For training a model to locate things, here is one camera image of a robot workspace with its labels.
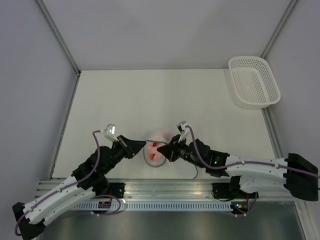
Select aluminium frame rail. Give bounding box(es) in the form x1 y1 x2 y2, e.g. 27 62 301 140
34 178 299 202

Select white perforated plastic basket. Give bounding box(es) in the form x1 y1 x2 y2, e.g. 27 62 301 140
228 56 281 109

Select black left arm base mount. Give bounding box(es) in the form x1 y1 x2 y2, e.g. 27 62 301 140
99 182 126 199

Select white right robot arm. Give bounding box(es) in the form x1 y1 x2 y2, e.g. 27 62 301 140
157 135 320 202

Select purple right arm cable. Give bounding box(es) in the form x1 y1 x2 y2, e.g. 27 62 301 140
184 124 320 217

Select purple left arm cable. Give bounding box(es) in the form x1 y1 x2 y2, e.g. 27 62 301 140
14 129 122 236

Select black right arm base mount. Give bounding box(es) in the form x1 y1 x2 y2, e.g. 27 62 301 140
211 183 256 202

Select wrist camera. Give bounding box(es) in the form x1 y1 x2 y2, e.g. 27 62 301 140
100 124 118 142
177 121 190 143

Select white slotted cable duct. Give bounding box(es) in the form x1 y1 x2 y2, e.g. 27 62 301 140
71 200 233 212

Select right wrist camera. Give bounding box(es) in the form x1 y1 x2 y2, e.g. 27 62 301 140
177 121 190 143

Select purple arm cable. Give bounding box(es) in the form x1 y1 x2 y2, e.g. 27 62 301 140
14 129 122 236
184 124 320 217

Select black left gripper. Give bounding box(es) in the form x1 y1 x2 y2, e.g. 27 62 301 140
102 134 147 174

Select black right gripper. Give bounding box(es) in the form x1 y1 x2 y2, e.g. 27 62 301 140
157 134 205 169

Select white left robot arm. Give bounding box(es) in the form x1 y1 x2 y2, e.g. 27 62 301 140
12 135 146 240

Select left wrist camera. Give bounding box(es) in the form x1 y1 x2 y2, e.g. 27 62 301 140
100 124 118 142

